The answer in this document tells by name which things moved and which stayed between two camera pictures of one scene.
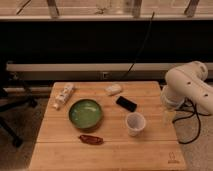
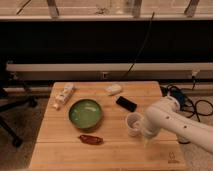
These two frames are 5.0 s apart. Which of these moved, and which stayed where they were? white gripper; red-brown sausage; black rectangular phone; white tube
Moved: white gripper
Stayed: black rectangular phone; red-brown sausage; white tube
